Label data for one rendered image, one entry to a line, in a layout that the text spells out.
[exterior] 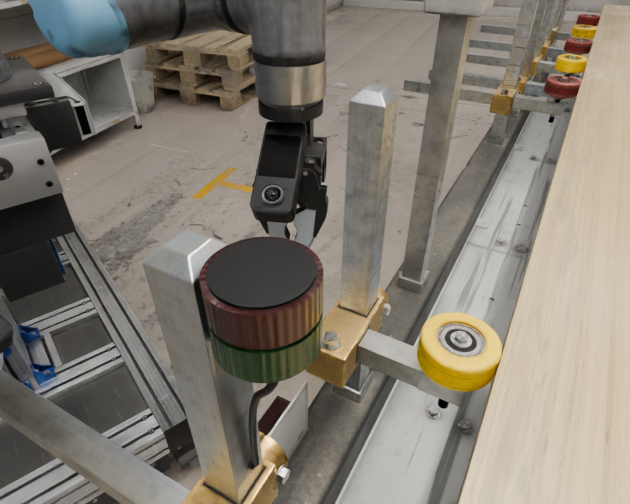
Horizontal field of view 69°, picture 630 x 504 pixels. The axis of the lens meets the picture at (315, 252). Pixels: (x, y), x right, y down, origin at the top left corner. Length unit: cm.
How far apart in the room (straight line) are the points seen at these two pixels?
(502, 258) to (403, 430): 52
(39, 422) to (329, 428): 34
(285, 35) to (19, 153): 45
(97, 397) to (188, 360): 112
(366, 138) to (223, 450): 29
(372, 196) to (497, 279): 63
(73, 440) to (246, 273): 32
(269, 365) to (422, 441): 54
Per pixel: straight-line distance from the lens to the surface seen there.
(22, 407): 56
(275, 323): 21
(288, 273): 22
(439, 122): 69
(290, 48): 47
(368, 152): 44
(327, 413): 66
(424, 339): 48
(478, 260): 109
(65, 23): 45
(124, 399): 138
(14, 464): 138
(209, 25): 53
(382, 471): 72
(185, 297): 25
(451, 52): 66
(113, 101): 370
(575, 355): 53
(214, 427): 34
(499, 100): 137
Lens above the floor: 125
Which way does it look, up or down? 37 degrees down
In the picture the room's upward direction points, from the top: straight up
